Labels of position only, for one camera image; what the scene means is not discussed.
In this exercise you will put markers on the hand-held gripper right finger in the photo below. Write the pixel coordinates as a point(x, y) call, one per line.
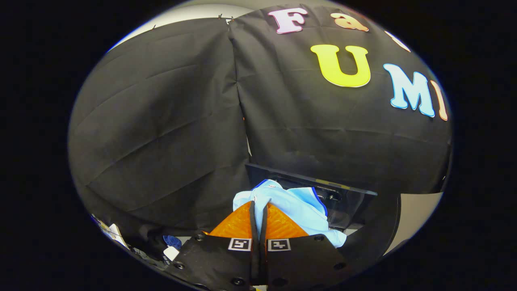
point(303, 262)

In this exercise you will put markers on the small white object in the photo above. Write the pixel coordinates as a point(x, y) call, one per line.
point(171, 253)

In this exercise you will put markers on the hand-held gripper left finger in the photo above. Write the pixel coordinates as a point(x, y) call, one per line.
point(218, 262)

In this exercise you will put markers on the white paper box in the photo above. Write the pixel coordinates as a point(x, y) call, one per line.
point(113, 232)

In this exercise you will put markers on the small blue object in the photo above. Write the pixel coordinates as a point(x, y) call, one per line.
point(173, 241)

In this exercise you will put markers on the black backdrop cloth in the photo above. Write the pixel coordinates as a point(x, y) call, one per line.
point(181, 121)

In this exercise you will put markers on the light blue polo shirt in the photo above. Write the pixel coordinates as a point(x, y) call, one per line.
point(299, 206)

